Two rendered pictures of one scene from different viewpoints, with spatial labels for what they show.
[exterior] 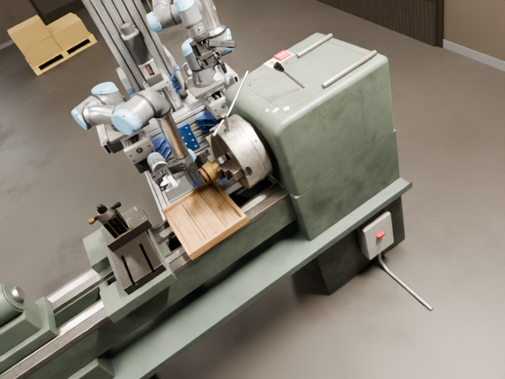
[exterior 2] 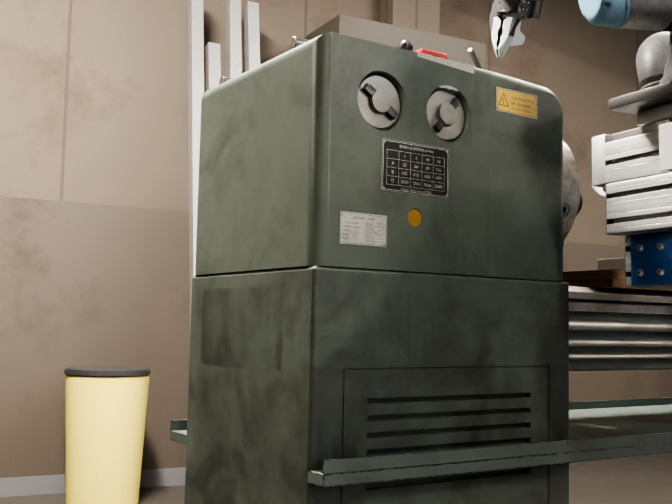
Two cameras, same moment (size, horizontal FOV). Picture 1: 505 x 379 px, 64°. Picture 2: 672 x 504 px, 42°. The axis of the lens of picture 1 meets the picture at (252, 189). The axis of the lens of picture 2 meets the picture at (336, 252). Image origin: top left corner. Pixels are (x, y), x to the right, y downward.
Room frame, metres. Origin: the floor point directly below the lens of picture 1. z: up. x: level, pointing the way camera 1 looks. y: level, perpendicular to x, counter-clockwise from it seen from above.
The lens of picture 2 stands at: (3.22, -1.05, 0.77)
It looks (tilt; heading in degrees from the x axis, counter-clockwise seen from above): 5 degrees up; 161
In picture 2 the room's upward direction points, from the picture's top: 1 degrees clockwise
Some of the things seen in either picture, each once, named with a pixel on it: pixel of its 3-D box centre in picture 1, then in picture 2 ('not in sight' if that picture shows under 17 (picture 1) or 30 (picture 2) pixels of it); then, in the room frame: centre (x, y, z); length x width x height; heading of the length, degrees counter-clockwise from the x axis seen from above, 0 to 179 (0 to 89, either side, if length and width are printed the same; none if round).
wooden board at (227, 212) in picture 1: (203, 216); (593, 283); (1.40, 0.26, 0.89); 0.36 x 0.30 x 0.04; 14
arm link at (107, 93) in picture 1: (107, 97); not in sight; (2.01, 0.48, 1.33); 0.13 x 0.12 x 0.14; 127
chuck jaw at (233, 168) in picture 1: (233, 171); not in sight; (1.36, 0.04, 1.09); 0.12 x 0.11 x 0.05; 14
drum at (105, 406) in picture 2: not in sight; (105, 435); (-0.62, -0.73, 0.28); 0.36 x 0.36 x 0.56
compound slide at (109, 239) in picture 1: (127, 229); not in sight; (1.40, 0.58, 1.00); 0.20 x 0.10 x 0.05; 104
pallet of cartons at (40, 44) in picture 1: (49, 34); not in sight; (7.83, 2.12, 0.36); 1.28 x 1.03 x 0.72; 98
